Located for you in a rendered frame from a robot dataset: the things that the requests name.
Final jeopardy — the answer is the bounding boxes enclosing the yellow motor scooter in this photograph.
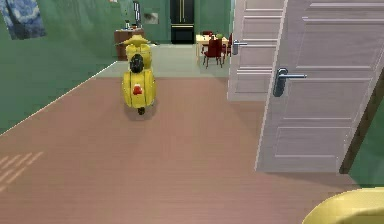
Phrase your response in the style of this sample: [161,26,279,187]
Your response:
[114,33,158,116]

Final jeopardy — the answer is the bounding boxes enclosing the red dining chair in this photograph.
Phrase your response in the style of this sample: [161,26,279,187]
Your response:
[202,37,224,70]
[225,32,234,58]

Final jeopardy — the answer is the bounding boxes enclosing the pale wooden dining table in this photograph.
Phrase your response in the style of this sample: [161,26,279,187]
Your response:
[195,33,230,63]

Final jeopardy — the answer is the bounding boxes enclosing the white panelled room door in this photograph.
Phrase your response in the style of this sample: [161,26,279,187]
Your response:
[254,0,384,174]
[227,0,290,102]

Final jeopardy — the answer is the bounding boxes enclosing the black fridge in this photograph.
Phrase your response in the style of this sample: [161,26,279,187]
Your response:
[169,0,196,45]

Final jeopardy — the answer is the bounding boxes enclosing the brown wooden cabinet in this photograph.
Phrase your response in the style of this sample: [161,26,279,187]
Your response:
[113,28,146,62]

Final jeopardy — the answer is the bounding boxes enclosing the grey lever door handle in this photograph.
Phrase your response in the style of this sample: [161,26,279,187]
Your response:
[272,67,308,98]
[231,39,248,56]

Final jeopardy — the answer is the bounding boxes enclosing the grey wall picture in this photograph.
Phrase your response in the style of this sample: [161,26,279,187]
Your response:
[143,12,160,25]

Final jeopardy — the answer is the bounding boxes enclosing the blue swirl wall painting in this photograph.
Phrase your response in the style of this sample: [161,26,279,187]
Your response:
[0,0,48,41]

